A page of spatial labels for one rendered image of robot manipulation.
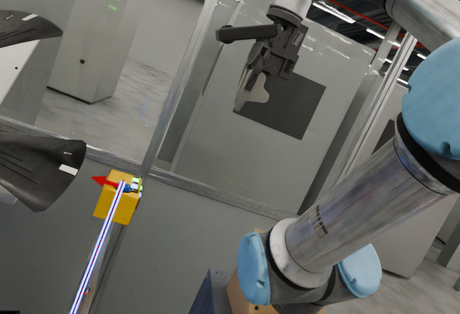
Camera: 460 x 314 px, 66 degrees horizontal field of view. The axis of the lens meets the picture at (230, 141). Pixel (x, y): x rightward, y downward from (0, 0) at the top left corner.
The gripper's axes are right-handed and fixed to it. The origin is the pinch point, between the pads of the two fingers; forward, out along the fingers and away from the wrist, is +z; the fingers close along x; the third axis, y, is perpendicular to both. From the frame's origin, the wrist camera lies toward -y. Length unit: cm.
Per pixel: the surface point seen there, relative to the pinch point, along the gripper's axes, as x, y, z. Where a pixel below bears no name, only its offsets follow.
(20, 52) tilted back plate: 39, -53, 12
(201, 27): 71, -7, -17
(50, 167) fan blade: -2.8, -29.4, 24.5
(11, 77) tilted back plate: 33, -52, 19
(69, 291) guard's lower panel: 71, -19, 108
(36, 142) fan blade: 4.3, -34.6, 23.2
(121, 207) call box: 21.5, -13.1, 39.8
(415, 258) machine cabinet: 265, 351, 111
